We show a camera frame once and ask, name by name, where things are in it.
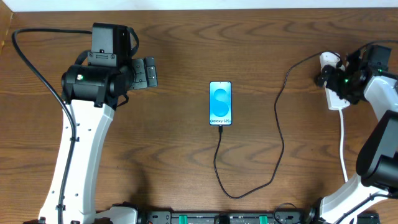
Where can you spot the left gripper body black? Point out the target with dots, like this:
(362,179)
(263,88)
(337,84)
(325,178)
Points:
(150,72)

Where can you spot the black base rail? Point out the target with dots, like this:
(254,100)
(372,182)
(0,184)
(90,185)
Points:
(236,217)

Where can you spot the blue Galaxy smartphone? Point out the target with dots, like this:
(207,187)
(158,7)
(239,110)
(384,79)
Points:
(220,103)

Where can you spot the white power strip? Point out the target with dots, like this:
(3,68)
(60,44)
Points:
(333,100)

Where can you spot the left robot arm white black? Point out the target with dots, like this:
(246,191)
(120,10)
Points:
(92,89)

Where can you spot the white USB charger adapter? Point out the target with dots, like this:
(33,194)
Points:
(332,59)

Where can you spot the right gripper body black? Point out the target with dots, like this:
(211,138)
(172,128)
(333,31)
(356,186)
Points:
(333,78)

